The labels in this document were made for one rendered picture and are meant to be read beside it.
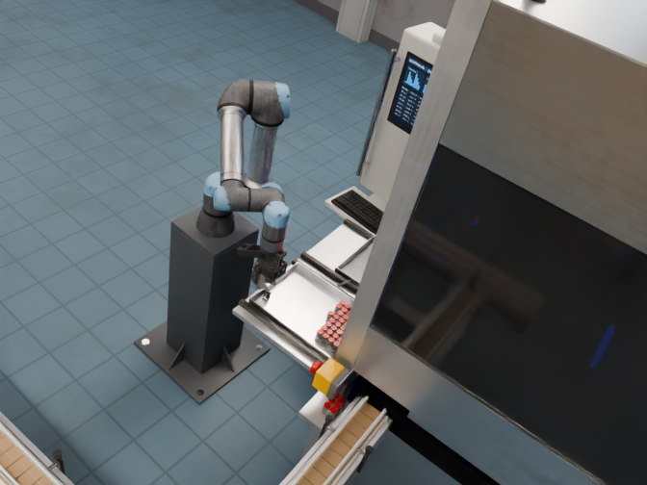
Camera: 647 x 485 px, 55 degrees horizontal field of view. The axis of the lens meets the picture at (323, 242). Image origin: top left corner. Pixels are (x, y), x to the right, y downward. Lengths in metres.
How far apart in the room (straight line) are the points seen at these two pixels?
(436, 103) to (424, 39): 1.20
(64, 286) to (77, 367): 0.51
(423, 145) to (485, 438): 0.79
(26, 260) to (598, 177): 2.89
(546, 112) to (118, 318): 2.44
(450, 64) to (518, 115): 0.16
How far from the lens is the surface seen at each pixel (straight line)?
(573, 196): 1.24
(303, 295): 2.14
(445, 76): 1.25
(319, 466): 1.73
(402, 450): 1.93
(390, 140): 2.65
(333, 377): 1.76
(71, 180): 3.99
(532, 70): 1.18
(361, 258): 2.34
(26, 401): 2.96
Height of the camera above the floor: 2.43
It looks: 41 degrees down
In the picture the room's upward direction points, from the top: 15 degrees clockwise
